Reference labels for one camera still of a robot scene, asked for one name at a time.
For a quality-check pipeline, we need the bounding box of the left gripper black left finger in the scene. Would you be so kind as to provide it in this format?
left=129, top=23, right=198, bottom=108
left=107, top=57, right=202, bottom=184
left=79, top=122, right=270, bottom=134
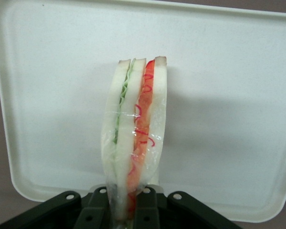
left=0, top=186, right=110, bottom=229

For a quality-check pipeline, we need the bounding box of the triangle sandwich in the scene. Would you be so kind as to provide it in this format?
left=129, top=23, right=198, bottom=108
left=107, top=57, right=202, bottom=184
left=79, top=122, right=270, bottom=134
left=100, top=55, right=169, bottom=229

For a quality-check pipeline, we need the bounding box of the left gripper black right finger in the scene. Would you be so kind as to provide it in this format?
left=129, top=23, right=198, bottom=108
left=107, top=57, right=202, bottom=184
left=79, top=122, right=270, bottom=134
left=133, top=186, right=244, bottom=229

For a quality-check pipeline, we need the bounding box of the cream rectangular tray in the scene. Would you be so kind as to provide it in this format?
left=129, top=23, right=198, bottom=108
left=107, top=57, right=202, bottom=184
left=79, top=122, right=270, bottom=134
left=0, top=0, right=286, bottom=224

